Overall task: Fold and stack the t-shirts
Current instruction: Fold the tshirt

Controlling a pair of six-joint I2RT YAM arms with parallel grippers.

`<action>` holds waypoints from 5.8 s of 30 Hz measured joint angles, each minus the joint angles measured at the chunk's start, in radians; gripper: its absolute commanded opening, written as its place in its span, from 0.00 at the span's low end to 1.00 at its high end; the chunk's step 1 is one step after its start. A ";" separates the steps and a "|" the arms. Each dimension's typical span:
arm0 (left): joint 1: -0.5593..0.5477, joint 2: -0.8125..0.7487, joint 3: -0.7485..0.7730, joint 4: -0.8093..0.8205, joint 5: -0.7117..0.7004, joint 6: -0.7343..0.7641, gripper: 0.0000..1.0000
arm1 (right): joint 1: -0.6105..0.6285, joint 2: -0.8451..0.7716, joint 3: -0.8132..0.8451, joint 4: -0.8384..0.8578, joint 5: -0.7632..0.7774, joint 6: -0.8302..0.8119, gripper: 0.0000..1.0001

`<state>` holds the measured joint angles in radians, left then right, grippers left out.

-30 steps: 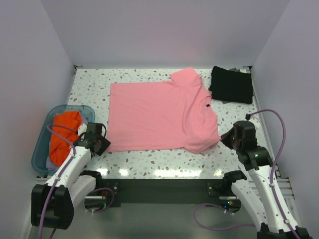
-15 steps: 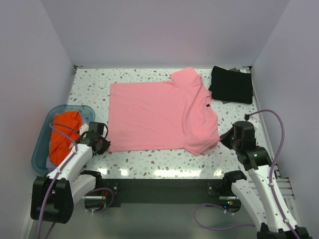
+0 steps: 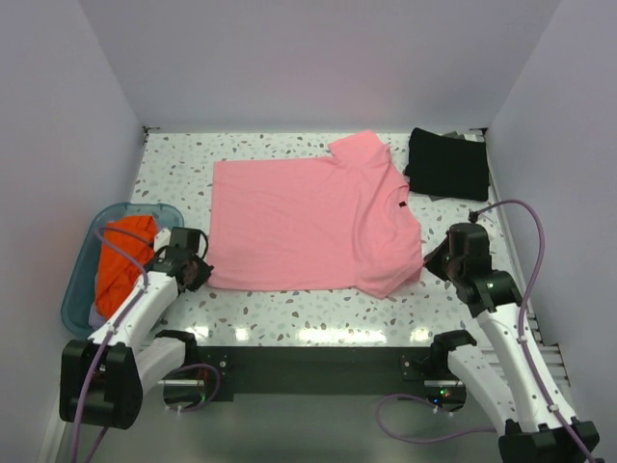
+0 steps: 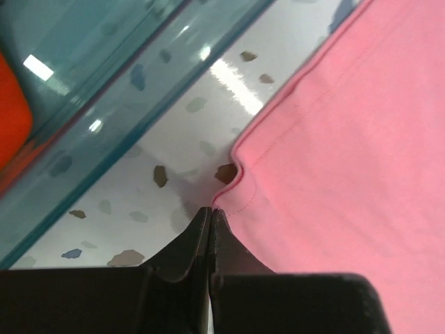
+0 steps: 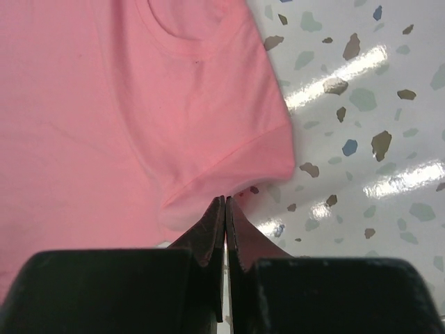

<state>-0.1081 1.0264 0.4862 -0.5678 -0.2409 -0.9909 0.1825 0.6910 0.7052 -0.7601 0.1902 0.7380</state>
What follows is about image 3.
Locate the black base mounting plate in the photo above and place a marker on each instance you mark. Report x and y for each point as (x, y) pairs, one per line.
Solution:
(367, 370)

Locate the aluminium frame rail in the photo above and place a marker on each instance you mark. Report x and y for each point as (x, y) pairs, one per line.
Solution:
(494, 353)

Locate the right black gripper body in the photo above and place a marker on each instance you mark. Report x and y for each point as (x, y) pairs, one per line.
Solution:
(453, 267)

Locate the folded black t-shirt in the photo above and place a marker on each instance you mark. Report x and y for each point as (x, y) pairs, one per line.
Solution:
(415, 170)

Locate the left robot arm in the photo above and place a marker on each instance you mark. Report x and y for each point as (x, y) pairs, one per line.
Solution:
(105, 377)

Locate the pink t-shirt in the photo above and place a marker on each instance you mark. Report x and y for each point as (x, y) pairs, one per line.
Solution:
(329, 222)

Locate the teal plastic basket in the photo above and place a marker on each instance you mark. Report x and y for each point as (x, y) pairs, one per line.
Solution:
(79, 296)

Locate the orange t-shirt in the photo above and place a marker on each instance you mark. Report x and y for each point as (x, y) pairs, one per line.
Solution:
(116, 275)

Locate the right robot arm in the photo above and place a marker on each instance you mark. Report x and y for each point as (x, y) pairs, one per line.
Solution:
(532, 418)

